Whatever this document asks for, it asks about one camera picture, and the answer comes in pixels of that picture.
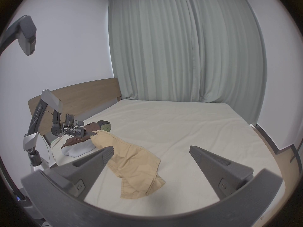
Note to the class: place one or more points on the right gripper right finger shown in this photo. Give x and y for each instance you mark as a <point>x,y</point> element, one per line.
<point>222,174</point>

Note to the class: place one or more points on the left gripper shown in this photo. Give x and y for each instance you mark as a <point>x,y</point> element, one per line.
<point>80,132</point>

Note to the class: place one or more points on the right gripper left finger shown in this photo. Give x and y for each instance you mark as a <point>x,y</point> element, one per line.
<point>82,174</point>

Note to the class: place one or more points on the tan shorts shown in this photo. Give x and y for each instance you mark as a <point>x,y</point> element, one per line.
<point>135,164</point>

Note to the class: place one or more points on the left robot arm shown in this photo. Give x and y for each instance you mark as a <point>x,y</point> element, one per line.
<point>33,122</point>

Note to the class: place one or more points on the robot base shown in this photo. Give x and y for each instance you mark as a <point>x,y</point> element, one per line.
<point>41,167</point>

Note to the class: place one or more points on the bed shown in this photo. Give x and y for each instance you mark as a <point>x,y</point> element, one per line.
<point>189,131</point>

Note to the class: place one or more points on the brown garment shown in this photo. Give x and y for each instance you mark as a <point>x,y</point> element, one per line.
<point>73,142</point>

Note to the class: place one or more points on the white garment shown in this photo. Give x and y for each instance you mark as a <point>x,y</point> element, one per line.
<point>78,150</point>

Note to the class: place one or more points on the black garment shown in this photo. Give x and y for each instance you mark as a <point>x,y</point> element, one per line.
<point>101,123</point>

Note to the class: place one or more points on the green garment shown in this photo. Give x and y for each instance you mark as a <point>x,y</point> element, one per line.
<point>106,127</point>

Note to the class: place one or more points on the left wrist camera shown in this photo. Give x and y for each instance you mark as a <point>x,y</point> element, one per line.
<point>80,122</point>

